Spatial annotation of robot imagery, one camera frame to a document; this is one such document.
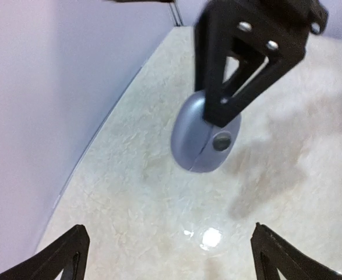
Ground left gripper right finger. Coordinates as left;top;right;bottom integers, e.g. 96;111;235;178
251;223;342;280

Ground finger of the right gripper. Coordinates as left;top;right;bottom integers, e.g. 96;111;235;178
193;0;310;128

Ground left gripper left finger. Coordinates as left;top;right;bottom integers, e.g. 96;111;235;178
0;225;90;280

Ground purple earbud charging case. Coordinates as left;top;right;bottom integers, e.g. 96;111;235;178
171;90;241;173

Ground left aluminium frame post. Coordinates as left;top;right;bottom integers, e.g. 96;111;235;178
168;1;184;27

